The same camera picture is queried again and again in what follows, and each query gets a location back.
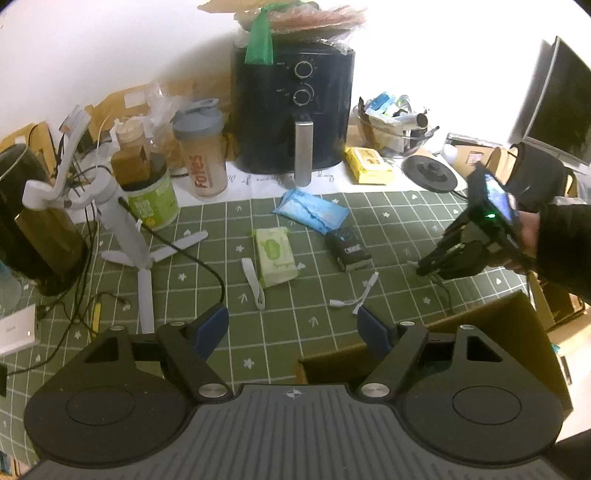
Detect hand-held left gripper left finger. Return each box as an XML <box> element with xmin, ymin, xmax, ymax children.
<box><xmin>34</xmin><ymin>305</ymin><xmax>230</xmax><ymax>403</ymax></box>

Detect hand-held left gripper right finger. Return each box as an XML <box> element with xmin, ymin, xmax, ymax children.
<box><xmin>355</xmin><ymin>305</ymin><xmax>552</xmax><ymax>403</ymax></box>

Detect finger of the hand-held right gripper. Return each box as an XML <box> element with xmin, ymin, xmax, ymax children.
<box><xmin>434</xmin><ymin>244</ymin><xmax>489</xmax><ymax>281</ymax></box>
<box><xmin>416</xmin><ymin>220</ymin><xmax>472</xmax><ymax>277</ymax></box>

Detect white adapter cable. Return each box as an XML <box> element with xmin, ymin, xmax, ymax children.
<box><xmin>329</xmin><ymin>271</ymin><xmax>380</xmax><ymax>317</ymax></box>

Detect small black packet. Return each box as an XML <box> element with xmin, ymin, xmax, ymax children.
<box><xmin>325</xmin><ymin>227</ymin><xmax>372</xmax><ymax>272</ymax></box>

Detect cardboard box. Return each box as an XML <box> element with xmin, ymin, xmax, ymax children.
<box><xmin>295</xmin><ymin>291</ymin><xmax>574</xmax><ymax>414</ymax></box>

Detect green wet wipes pack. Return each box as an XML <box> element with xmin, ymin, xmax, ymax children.
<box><xmin>252</xmin><ymin>227</ymin><xmax>300</xmax><ymax>289</ymax></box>

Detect blue tissue pack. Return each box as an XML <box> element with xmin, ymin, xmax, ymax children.
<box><xmin>272</xmin><ymin>189</ymin><xmax>350</xmax><ymax>233</ymax></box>

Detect person's right forearm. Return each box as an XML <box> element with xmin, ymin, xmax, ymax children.
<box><xmin>526</xmin><ymin>203</ymin><xmax>591</xmax><ymax>308</ymax></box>

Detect person's right hand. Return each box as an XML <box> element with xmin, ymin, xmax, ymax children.
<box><xmin>489</xmin><ymin>210</ymin><xmax>540</xmax><ymax>275</ymax></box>

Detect black cloth on chair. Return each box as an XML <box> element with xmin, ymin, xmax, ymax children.
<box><xmin>505</xmin><ymin>142</ymin><xmax>573</xmax><ymax>214</ymax></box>

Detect black kettle base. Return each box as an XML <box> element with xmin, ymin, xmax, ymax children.
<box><xmin>401</xmin><ymin>154</ymin><xmax>460</xmax><ymax>192</ymax></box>

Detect green checked tablecloth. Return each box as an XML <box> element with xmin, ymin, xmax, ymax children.
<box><xmin>0</xmin><ymin>189</ymin><xmax>555</xmax><ymax>402</ymax></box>

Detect black monitor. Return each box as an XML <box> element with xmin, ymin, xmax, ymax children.
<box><xmin>508</xmin><ymin>36</ymin><xmax>591</xmax><ymax>167</ymax></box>

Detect glass bowl of clutter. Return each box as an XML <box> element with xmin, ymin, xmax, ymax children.
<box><xmin>355</xmin><ymin>92</ymin><xmax>439</xmax><ymax>158</ymax></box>

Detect yellow wet wipes pack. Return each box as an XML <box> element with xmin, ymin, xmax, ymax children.
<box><xmin>344</xmin><ymin>147</ymin><xmax>395</xmax><ymax>185</ymax></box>

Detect white phone tripod stand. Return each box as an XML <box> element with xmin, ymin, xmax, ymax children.
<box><xmin>22</xmin><ymin>105</ymin><xmax>208</xmax><ymax>334</ymax></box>

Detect green label jar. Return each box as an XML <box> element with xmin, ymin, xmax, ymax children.
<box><xmin>117</xmin><ymin>161</ymin><xmax>180</xmax><ymax>232</ymax></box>

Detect white printed cloth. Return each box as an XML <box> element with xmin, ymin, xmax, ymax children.
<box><xmin>171</xmin><ymin>157</ymin><xmax>462</xmax><ymax>208</ymax></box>

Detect grey lid shaker bottle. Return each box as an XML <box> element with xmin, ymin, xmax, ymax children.
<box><xmin>172</xmin><ymin>98</ymin><xmax>229</xmax><ymax>200</ymax></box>

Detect brown spice bottle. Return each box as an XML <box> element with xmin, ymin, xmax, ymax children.
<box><xmin>111</xmin><ymin>117</ymin><xmax>155</xmax><ymax>185</ymax></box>

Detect black glass kettle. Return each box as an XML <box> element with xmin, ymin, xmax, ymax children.
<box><xmin>0</xmin><ymin>144</ymin><xmax>89</xmax><ymax>296</ymax></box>

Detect white power box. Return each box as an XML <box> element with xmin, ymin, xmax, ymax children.
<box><xmin>0</xmin><ymin>305</ymin><xmax>38</xmax><ymax>357</ymax></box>

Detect black air fryer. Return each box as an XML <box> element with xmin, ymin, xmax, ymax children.
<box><xmin>231</xmin><ymin>39</ymin><xmax>356</xmax><ymax>188</ymax></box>

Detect cardboard sheets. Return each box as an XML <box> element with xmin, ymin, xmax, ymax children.
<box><xmin>0</xmin><ymin>83</ymin><xmax>199</xmax><ymax>148</ymax></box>

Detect plastic wrapped brown plates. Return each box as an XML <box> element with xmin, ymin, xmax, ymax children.
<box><xmin>198</xmin><ymin>0</ymin><xmax>368</xmax><ymax>47</ymax></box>

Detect green plastic bag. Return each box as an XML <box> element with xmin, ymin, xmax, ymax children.
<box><xmin>245</xmin><ymin>7</ymin><xmax>276</xmax><ymax>65</ymax></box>

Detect white strap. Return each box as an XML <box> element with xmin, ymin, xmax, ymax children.
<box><xmin>241</xmin><ymin>257</ymin><xmax>266</xmax><ymax>311</ymax></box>

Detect thick black cable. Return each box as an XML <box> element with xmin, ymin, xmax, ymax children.
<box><xmin>117</xmin><ymin>198</ymin><xmax>227</xmax><ymax>308</ymax></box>

